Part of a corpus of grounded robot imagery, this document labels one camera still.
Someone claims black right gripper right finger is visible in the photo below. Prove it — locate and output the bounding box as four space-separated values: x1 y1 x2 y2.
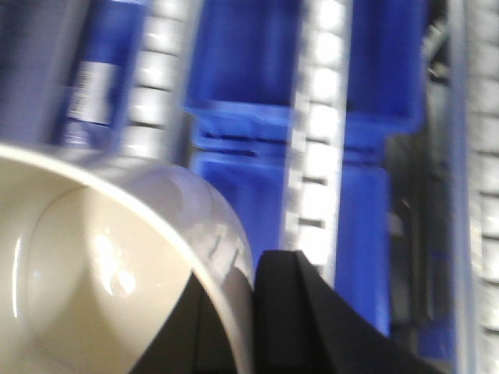
253 250 438 373

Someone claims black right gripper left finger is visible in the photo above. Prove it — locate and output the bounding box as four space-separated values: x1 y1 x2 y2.
132 275 237 374

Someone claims perforated white shelf upright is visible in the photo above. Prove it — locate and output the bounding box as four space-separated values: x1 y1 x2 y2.
281 1 353 287

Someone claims blue bin with white label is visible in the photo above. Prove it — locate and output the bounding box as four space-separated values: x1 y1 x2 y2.
52 1 151 151

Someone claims blue bin with notched rim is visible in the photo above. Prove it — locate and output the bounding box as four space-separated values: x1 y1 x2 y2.
182 0 426 338

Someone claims left perforated white upright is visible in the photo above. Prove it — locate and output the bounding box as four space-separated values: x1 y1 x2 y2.
121 1 203 164

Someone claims right perforated white upright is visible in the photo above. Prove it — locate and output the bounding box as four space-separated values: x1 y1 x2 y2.
449 1 498 373

